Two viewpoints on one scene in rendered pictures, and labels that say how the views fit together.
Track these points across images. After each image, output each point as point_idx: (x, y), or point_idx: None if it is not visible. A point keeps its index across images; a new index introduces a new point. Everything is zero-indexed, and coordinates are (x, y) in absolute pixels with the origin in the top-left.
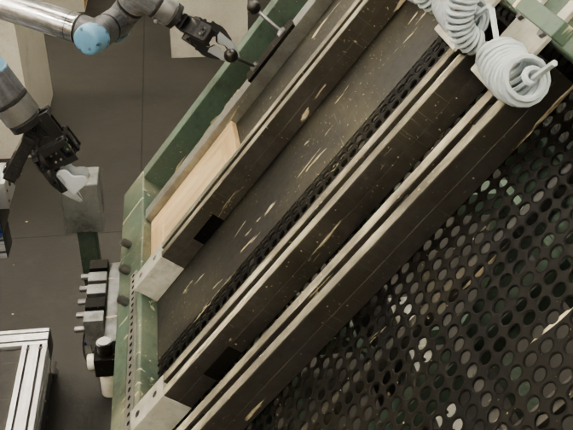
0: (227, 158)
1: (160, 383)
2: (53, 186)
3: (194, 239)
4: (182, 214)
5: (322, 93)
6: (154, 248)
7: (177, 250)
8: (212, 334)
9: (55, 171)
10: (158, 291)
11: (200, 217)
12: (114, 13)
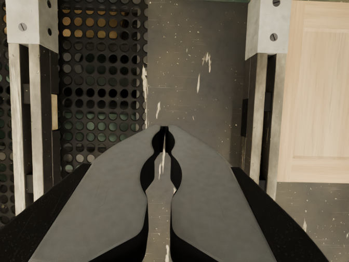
0: (329, 166)
1: (28, 39)
2: (15, 219)
3: (246, 99)
4: (341, 73)
5: None
6: (345, 11)
7: (251, 74)
8: (19, 132)
9: (184, 252)
10: (250, 14)
11: (250, 127)
12: None
